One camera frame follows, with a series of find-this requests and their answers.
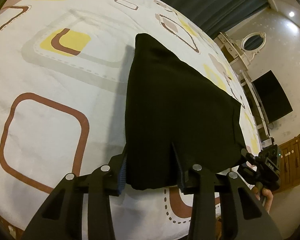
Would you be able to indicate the person's right hand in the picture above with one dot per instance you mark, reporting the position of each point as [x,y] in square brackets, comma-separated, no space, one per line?
[268,197]

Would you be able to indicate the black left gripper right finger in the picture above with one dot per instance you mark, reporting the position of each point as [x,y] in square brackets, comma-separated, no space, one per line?
[243,216]

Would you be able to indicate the white patterned bed sheet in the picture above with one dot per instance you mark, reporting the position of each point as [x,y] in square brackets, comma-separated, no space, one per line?
[64,67]

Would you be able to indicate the white vanity dresser with mirror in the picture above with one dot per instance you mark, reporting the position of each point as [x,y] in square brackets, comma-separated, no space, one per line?
[240,55]

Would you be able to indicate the black flat television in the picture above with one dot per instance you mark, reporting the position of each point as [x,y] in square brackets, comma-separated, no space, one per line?
[273,98]

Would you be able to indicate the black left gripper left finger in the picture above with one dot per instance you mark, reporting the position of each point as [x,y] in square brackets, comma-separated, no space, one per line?
[80,199]

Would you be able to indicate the brown wooden door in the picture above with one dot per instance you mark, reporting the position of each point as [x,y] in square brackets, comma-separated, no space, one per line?
[290,164]

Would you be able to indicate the black pants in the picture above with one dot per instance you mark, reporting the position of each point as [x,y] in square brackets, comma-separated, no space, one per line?
[176,118]

